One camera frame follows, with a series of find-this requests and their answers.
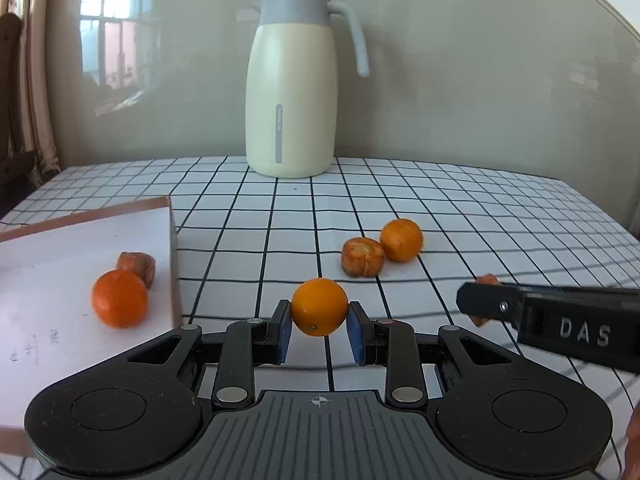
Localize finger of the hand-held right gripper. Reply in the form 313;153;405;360
456;281;526;332

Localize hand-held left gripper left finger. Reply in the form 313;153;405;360
127;300;293;408

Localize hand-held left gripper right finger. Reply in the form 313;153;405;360
347;300;516;408

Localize shrivelled brownish orange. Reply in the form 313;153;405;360
117;251;156;289
470;273;502;328
341;237;386;278

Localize small smooth orange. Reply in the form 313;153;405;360
291;277;349;337

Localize large orange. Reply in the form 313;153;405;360
91;269;149;329

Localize brown cardboard box white inside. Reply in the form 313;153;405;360
0;196;182;456

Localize medium orange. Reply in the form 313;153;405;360
380;218;424;263

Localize white black-checked tablecloth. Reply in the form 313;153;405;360
0;156;640;480

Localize cream thermos jug grey lid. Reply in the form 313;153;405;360
245;0;371;179

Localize beige curtain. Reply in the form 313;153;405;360
0;0;63;191

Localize dark wooden chair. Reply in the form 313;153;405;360
0;12;31;201

